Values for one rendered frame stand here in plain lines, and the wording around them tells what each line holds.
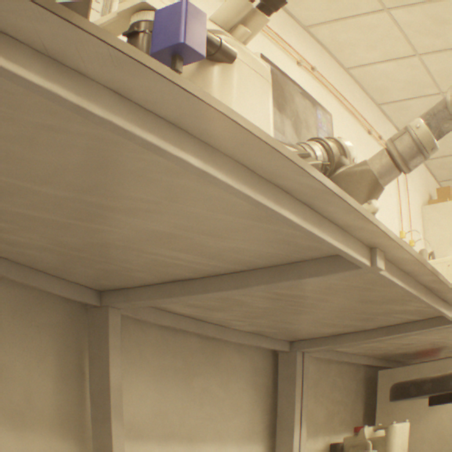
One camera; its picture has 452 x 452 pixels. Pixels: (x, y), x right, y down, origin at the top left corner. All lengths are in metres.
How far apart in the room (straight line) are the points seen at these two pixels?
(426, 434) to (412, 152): 2.27
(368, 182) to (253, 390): 1.33
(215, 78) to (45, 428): 1.01
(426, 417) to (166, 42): 2.74
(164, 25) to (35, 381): 1.01
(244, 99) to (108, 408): 0.94
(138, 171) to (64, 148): 0.14
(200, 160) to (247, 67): 0.27
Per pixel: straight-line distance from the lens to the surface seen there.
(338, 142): 1.38
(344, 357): 3.07
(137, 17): 1.33
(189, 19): 0.96
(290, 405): 2.56
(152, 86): 0.76
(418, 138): 1.31
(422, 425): 3.39
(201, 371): 2.22
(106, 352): 1.72
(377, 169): 1.32
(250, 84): 1.09
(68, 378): 1.75
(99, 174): 1.01
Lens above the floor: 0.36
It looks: 18 degrees up
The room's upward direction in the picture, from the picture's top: straight up
